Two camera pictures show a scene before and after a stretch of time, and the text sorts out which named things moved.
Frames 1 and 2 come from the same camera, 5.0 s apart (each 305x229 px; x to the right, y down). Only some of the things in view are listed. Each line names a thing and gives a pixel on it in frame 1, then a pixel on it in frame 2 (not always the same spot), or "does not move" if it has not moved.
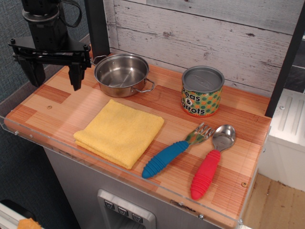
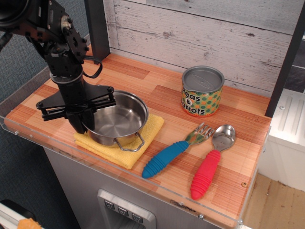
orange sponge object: x=28 y=223 does not move
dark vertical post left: x=97 y=27 does not move
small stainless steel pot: x=119 y=75 → x=119 y=123
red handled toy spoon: x=223 y=135 does not move
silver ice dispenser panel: x=119 y=212 does not move
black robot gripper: x=49 y=42 → x=74 y=96
